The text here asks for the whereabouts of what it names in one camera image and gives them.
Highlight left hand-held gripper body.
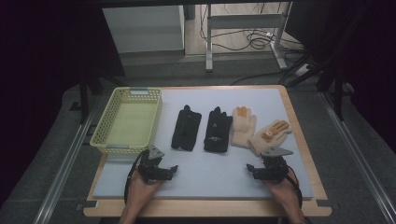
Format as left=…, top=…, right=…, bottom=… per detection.
left=136, top=145, right=165, bottom=184

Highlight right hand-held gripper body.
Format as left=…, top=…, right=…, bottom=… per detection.
left=261, top=147, right=294, bottom=185

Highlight beige knitted glove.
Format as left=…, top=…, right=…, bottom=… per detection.
left=230, top=105, right=258, bottom=149
left=247, top=119, right=293, bottom=157

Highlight black glove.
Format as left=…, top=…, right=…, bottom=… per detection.
left=203, top=105, right=233, bottom=154
left=170, top=105, right=203, bottom=152

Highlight yellow-green plastic basket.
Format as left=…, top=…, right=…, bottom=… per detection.
left=89, top=87, right=163, bottom=156

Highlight person's right hand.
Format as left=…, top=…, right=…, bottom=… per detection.
left=263, top=174, right=303, bottom=213

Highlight person's left hand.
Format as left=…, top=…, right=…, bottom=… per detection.
left=125, top=170, right=163, bottom=208

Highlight white foam mat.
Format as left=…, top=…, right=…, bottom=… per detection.
left=92, top=88, right=315, bottom=201

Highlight wooden table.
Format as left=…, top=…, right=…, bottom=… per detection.
left=82, top=84, right=332, bottom=218

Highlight black metal stand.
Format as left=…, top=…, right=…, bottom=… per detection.
left=285, top=52, right=354, bottom=122
left=78, top=69, right=126, bottom=125

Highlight white power strip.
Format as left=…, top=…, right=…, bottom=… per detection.
left=293, top=63, right=311, bottom=77

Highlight white cabinet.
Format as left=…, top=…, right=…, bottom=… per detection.
left=102, top=5, right=186, bottom=54

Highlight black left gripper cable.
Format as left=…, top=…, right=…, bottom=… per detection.
left=123, top=150, right=149, bottom=205

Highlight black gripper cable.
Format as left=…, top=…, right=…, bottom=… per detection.
left=286, top=165, right=304, bottom=209
left=123, top=150, right=149, bottom=205

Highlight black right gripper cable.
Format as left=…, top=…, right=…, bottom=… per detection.
left=286, top=165, right=304, bottom=209

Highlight aluminium rail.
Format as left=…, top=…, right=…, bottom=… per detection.
left=33, top=110, right=96, bottom=224
left=319, top=91, right=396, bottom=224

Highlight black floor cable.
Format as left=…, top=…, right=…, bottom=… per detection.
left=230, top=70, right=292, bottom=87

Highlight tangled black floor cables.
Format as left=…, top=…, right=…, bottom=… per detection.
left=200, top=3, right=305, bottom=53

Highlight white metal desk frame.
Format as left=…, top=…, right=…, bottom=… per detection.
left=205, top=2, right=294, bottom=73

